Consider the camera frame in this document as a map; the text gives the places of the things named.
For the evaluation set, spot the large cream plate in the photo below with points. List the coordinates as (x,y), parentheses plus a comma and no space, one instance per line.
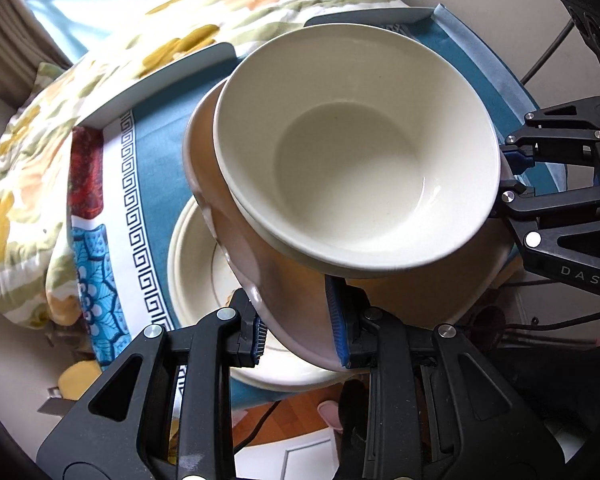
(280,386)

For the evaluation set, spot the blue patterned tablecloth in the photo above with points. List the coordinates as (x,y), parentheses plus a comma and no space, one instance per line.
(130,185)

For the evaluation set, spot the pink slipper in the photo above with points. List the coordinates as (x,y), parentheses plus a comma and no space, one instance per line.
(330,412)

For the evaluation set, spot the white table edge guard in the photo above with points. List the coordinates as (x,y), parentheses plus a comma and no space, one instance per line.
(180,72)
(370,16)

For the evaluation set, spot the yellow soft object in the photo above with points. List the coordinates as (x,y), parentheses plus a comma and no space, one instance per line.
(80,380)

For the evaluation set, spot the brown curtain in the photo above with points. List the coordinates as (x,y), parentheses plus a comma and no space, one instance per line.
(10,20)

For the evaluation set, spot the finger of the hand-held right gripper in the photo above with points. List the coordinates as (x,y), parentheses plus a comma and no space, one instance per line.
(540,205)
(555,137)

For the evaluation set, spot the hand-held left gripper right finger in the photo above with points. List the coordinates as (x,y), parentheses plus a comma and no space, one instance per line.
(337,320)

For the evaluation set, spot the leaf print pillow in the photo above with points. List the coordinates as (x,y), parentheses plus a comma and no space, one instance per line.
(45,80)

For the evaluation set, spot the small duck print plate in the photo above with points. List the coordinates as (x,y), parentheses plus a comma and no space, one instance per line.
(223,280)

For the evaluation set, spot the large white plate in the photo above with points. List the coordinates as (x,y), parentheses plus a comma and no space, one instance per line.
(195,260)

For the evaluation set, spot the grey metal bracket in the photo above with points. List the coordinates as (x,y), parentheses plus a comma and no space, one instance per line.
(50,405)

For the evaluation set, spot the plain cream bowl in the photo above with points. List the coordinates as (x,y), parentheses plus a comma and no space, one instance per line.
(275,251)

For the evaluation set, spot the cream printed bowl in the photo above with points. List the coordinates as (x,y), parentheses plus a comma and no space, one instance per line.
(355,150)

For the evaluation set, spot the floral blanket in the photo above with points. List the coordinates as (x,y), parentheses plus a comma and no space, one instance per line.
(55,135)

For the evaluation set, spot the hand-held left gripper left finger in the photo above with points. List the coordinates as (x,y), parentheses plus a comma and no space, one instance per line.
(254,345)

